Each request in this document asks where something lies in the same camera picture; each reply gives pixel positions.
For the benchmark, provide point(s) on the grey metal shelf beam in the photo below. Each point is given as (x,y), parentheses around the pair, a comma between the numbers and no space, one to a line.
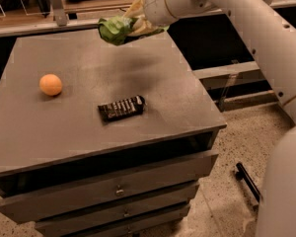
(229,75)

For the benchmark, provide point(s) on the grey metal railing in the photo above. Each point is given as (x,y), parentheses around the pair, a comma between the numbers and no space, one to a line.
(79,15)

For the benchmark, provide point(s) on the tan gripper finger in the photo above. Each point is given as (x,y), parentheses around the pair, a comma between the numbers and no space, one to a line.
(135,10)
(142,27)

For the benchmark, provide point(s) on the grey drawer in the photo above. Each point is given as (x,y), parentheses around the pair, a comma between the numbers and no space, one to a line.
(134,224)
(68,197)
(116,210)

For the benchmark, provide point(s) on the grey drawer cabinet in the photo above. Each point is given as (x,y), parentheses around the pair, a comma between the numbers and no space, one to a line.
(47,141)

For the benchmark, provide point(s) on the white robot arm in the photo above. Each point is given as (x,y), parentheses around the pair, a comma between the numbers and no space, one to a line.
(271,40)

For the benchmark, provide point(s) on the top grey drawer front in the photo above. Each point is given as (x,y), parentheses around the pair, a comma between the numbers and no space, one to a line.
(68,197)

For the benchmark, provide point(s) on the black metal bar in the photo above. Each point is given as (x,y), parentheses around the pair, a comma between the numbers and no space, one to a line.
(242,174)

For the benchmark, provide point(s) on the green rice chip bag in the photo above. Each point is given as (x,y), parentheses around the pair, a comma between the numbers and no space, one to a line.
(115,30)

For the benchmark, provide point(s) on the orange fruit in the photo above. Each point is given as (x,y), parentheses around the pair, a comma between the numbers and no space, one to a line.
(50,84)

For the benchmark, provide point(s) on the black rxbar chocolate bar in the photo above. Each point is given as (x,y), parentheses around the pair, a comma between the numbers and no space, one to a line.
(122,109)

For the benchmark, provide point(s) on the bottom grey drawer front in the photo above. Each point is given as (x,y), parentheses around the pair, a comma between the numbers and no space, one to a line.
(134,224)

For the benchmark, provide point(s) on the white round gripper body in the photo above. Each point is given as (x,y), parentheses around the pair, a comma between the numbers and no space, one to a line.
(155,3)

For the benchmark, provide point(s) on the middle grey drawer front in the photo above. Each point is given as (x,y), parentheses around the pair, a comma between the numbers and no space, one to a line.
(116,210)

